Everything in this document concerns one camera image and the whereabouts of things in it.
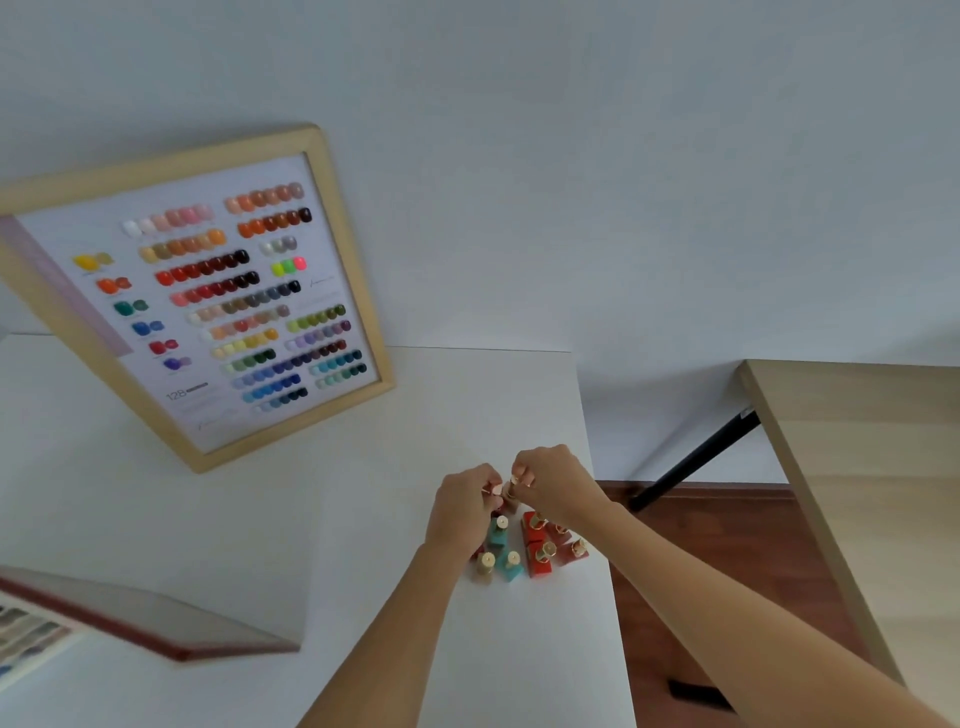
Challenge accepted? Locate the black table leg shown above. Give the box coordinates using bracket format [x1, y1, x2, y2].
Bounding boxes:
[627, 407, 763, 514]

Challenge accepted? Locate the person's left forearm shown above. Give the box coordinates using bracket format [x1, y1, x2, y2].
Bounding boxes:
[296, 541, 468, 728]

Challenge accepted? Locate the light wooden table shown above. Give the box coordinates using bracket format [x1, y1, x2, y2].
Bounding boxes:
[736, 359, 960, 728]

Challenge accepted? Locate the person's left hand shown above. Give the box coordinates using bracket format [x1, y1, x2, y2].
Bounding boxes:
[424, 463, 505, 561]

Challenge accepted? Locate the black table foot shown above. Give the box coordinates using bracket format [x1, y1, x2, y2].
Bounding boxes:
[666, 678, 733, 712]

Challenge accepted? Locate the person's right hand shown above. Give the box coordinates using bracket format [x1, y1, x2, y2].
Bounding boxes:
[510, 444, 613, 530]

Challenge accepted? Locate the person's right forearm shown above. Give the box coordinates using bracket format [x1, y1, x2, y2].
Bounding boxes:
[592, 501, 955, 728]

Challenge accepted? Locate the wood framed nail colour chart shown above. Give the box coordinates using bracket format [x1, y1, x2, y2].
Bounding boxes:
[0, 124, 397, 474]

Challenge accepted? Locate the red framed display board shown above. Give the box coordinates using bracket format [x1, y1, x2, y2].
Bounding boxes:
[0, 565, 302, 685]

